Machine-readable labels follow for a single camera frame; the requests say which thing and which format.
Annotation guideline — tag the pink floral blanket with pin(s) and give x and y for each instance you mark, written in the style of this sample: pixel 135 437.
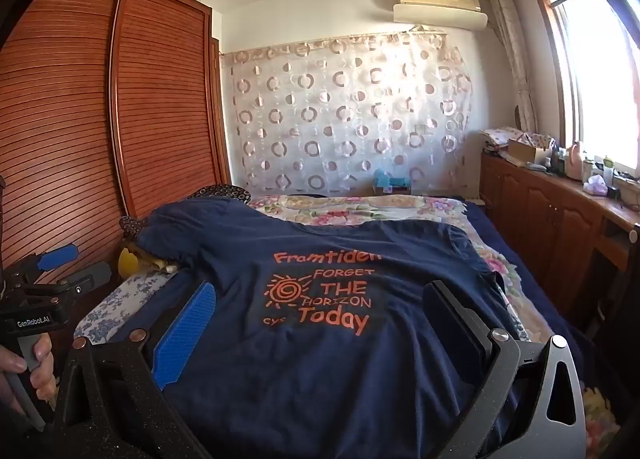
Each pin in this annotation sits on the pink floral blanket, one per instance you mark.
pixel 425 211

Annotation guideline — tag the navy printed t-shirt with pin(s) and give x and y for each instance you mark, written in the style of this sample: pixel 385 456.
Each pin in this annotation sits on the navy printed t-shirt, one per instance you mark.
pixel 325 379

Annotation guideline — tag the window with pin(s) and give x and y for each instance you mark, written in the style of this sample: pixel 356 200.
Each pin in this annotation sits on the window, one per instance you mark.
pixel 600 64

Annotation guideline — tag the sheer circle-patterned curtain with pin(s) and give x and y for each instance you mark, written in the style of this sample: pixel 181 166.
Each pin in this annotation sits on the sheer circle-patterned curtain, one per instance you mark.
pixel 325 114

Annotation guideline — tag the wooden slatted wardrobe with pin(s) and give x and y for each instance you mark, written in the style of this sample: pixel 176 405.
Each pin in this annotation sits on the wooden slatted wardrobe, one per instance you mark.
pixel 160 89

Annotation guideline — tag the dark dotted pillow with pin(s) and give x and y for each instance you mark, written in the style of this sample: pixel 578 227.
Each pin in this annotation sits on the dark dotted pillow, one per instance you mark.
pixel 230 191

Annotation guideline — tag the cardboard box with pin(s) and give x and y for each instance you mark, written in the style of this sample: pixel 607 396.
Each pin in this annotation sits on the cardboard box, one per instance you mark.
pixel 525 150

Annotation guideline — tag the navy bed sheet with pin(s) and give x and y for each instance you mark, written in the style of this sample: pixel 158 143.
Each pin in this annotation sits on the navy bed sheet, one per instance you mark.
pixel 530 279

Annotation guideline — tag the white air deflector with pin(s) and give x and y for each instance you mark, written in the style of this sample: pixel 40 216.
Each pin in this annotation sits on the white air deflector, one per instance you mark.
pixel 440 16

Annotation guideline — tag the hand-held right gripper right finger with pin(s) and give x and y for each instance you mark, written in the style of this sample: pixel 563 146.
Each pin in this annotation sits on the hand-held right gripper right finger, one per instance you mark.
pixel 450 309

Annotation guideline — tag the blue tissue box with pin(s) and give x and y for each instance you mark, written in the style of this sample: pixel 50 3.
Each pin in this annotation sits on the blue tissue box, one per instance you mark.
pixel 390 183

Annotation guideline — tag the pink bottle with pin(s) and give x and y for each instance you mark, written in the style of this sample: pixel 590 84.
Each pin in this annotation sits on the pink bottle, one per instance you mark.
pixel 576 161

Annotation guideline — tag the person's left hand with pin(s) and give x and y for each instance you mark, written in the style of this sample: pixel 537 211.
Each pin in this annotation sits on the person's left hand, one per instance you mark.
pixel 44 359

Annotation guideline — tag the gathered floral window curtain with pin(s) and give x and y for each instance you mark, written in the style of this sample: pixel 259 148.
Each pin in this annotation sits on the gathered floral window curtain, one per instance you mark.
pixel 512 54

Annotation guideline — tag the folded floral cloth pile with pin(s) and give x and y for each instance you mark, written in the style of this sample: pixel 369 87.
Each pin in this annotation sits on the folded floral cloth pile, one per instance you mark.
pixel 500 135

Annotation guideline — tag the yellow plush toy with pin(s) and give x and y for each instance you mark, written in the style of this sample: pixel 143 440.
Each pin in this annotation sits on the yellow plush toy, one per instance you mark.
pixel 127 261

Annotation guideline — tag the lilac crumpled bag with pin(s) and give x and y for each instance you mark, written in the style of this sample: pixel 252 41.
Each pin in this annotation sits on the lilac crumpled bag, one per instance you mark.
pixel 596 185

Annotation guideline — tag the bottle with green cap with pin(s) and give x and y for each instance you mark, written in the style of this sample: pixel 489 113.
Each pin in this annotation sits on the bottle with green cap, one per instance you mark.
pixel 608 169

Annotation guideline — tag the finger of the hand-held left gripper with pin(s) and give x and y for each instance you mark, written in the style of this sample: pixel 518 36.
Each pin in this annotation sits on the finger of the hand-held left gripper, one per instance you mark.
pixel 90 279
pixel 57 257

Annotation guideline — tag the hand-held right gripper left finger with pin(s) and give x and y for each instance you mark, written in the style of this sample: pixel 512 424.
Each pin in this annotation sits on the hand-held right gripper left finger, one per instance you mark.
pixel 185 334

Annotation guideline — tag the wooden low cabinet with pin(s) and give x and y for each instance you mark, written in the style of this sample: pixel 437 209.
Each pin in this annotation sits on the wooden low cabinet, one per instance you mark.
pixel 540 209

